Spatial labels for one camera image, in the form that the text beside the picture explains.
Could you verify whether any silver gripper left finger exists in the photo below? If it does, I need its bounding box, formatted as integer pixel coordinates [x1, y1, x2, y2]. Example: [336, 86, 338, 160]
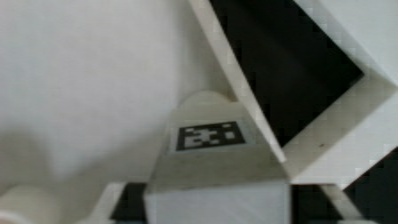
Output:
[77, 183, 148, 224]

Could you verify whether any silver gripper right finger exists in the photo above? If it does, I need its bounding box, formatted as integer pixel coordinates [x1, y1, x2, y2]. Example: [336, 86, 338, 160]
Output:
[292, 184, 379, 224]

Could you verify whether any white leg block with tag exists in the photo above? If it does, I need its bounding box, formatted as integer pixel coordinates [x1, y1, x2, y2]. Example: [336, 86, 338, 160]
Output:
[144, 91, 292, 224]

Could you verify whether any white square tabletop tray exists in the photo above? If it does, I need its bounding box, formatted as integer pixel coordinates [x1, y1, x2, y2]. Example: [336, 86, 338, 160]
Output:
[0, 0, 288, 224]

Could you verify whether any white right fence rail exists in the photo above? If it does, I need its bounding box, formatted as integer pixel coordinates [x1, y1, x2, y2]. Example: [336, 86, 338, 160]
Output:
[285, 0, 398, 186]

